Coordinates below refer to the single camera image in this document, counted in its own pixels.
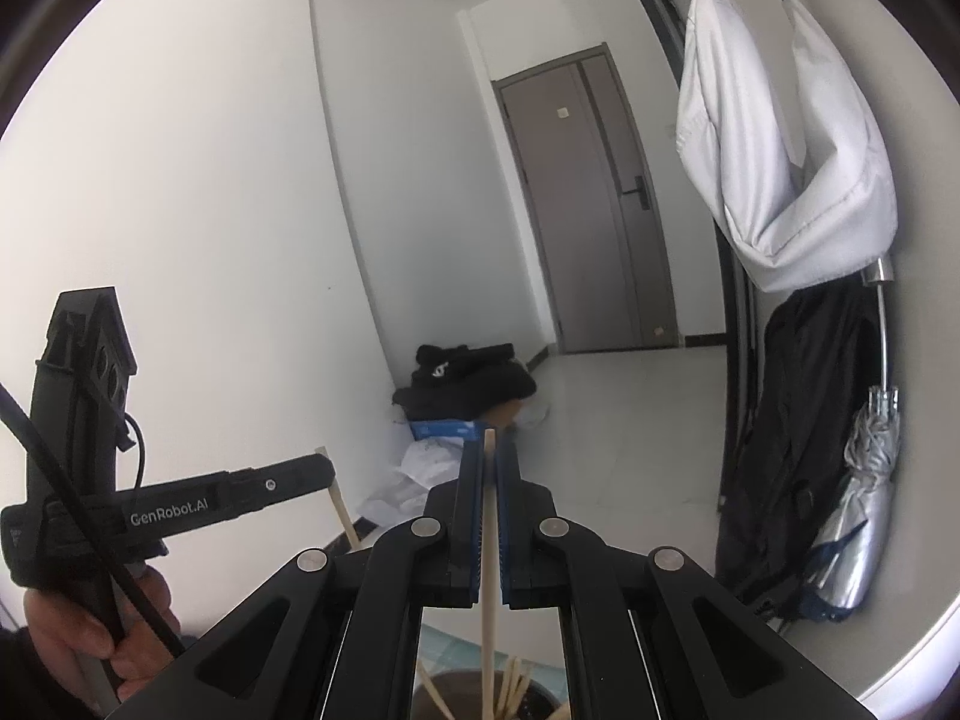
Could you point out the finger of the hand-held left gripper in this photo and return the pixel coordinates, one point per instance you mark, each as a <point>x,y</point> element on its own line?
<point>285,484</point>

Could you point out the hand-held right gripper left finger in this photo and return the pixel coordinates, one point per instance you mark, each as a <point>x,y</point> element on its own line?
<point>471,525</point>

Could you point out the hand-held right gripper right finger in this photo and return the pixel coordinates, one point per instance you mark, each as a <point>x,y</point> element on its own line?
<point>508,525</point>

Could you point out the wooden chopstick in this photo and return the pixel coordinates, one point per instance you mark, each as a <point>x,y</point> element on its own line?
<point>435,694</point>
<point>510,686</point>
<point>341,514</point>
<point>489,652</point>
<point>523,690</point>

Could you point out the white grey utensil holder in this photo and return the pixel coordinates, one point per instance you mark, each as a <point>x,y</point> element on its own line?
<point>465,697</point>

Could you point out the person's left hand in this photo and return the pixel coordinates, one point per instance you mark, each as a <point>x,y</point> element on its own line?
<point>67,619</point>

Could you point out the white plastic bag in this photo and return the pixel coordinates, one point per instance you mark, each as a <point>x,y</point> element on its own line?
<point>420,472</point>

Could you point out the blue cardboard box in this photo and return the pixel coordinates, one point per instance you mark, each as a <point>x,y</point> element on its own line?
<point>442,429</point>

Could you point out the black clothes heap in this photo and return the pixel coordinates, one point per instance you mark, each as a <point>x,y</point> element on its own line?
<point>465,386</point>

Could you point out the grey door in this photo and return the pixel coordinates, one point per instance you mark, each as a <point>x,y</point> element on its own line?
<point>585,240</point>

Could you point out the black hanging jacket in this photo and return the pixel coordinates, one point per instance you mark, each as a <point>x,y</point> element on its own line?
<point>795,427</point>

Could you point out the silver folded umbrella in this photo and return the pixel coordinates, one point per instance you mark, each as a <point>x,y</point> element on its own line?
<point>855,525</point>

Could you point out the white hanging bag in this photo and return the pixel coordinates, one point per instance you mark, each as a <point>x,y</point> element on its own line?
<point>750,165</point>

